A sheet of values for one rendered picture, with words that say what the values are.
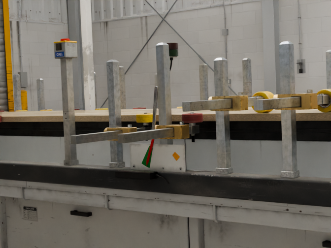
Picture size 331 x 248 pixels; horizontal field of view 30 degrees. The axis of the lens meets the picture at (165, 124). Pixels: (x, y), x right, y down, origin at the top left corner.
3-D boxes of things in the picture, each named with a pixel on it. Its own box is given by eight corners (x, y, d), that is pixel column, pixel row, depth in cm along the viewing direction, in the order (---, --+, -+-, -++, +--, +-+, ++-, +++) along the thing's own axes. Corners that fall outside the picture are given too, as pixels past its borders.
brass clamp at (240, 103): (240, 110, 206) (239, 95, 206) (206, 111, 214) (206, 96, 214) (249, 109, 211) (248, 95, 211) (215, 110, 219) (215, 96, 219)
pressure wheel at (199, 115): (195, 143, 231) (194, 112, 231) (178, 142, 236) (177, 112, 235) (207, 141, 238) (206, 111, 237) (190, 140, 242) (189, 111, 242)
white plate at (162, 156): (184, 172, 222) (183, 144, 222) (129, 169, 238) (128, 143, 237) (185, 172, 223) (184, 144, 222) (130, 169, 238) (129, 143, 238)
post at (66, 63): (71, 165, 258) (65, 57, 256) (62, 165, 261) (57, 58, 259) (79, 164, 262) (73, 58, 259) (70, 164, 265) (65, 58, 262)
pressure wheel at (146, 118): (158, 140, 251) (156, 112, 250) (138, 141, 249) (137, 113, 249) (154, 139, 259) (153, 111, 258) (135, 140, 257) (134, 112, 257)
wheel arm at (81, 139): (77, 146, 220) (76, 134, 220) (70, 146, 222) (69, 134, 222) (152, 136, 254) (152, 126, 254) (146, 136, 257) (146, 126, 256)
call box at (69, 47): (65, 59, 254) (64, 40, 254) (54, 60, 258) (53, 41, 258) (78, 59, 260) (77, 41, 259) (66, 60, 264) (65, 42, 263)
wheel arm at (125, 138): (125, 145, 203) (124, 132, 202) (117, 145, 205) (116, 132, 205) (199, 135, 237) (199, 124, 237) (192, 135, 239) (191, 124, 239)
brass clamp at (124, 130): (128, 140, 237) (127, 128, 237) (102, 140, 245) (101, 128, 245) (138, 139, 242) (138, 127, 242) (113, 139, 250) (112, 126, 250)
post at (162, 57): (168, 172, 228) (163, 42, 225) (160, 172, 230) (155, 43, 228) (174, 171, 231) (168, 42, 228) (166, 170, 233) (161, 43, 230)
